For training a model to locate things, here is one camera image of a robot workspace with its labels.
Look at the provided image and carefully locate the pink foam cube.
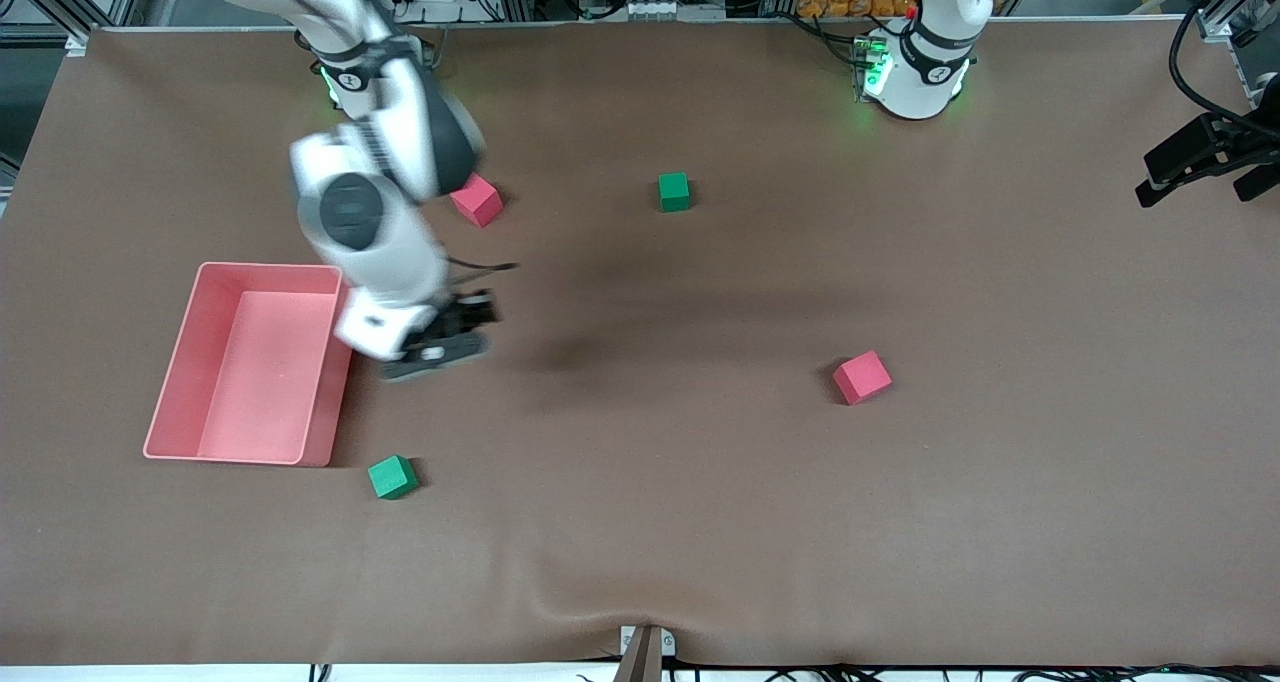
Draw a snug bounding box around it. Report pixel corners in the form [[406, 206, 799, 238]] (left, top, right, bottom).
[[450, 174, 504, 229], [832, 350, 893, 406]]

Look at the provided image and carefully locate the pink plastic bin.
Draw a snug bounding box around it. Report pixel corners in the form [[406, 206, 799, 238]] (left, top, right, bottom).
[[143, 261, 356, 468]]

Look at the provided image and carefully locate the brown table mat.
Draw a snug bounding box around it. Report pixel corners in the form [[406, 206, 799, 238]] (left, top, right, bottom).
[[0, 17, 1280, 668]]

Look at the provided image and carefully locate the white terminal block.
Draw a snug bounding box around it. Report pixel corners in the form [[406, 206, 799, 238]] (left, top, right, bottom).
[[622, 0, 727, 21]]

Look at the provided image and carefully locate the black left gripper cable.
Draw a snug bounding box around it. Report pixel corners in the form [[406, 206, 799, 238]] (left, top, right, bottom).
[[1165, 0, 1280, 143]]

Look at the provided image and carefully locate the aluminium frame profile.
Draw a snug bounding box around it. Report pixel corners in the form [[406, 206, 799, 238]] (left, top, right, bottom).
[[0, 0, 151, 53], [1130, 0, 1280, 43]]

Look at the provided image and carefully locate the aluminium camera mount post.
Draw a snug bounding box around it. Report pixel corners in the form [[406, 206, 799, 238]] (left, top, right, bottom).
[[615, 624, 677, 682]]

